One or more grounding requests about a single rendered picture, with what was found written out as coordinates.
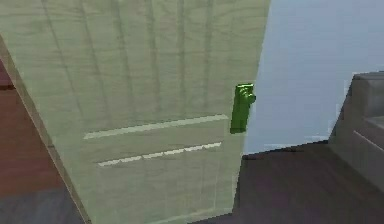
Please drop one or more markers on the pale green wooden room door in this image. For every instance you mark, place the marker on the pale green wooden room door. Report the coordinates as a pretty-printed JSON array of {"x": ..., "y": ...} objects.
[{"x": 140, "y": 100}]

